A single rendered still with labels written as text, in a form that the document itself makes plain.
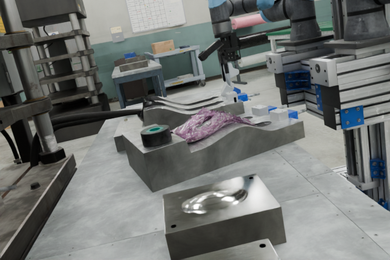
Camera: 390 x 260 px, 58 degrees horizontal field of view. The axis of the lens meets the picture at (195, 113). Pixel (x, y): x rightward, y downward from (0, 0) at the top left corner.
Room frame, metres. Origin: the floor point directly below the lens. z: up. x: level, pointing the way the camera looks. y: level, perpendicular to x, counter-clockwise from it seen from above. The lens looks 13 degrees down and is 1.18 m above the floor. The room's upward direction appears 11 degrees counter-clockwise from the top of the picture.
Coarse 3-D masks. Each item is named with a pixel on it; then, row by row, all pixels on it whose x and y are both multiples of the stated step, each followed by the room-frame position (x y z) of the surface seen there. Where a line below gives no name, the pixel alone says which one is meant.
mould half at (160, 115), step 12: (216, 96) 1.47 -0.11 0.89; (144, 108) 1.31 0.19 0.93; (156, 108) 1.26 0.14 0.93; (168, 108) 1.29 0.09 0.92; (192, 108) 1.37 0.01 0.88; (216, 108) 1.28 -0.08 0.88; (228, 108) 1.28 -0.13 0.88; (240, 108) 1.29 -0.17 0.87; (132, 120) 1.47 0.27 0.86; (144, 120) 1.26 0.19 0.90; (156, 120) 1.26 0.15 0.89; (168, 120) 1.27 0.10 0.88; (180, 120) 1.27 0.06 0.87; (120, 132) 1.30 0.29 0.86; (120, 144) 1.25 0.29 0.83
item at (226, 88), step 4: (224, 84) 1.47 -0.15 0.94; (232, 84) 1.46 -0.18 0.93; (224, 88) 1.44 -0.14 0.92; (228, 88) 1.43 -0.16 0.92; (232, 88) 1.43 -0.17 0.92; (236, 88) 1.47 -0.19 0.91; (224, 92) 1.44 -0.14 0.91; (236, 92) 1.44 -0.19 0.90; (240, 92) 1.45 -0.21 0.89; (224, 96) 1.45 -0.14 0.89
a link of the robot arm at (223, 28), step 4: (212, 24) 1.45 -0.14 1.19; (216, 24) 1.43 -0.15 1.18; (220, 24) 1.43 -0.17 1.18; (224, 24) 1.43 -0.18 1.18; (228, 24) 1.43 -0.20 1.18; (212, 28) 1.46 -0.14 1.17; (216, 28) 1.43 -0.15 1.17; (220, 28) 1.43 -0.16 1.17; (224, 28) 1.43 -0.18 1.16; (228, 28) 1.43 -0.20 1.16; (216, 32) 1.44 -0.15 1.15; (220, 32) 1.43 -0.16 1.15; (224, 32) 1.43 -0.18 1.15
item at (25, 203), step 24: (24, 168) 1.32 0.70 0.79; (48, 168) 1.26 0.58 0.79; (72, 168) 1.35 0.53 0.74; (0, 192) 1.11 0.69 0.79; (24, 192) 1.06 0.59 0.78; (48, 192) 1.05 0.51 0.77; (0, 216) 0.91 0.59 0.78; (24, 216) 0.88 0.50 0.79; (0, 240) 0.77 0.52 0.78; (24, 240) 0.82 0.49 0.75
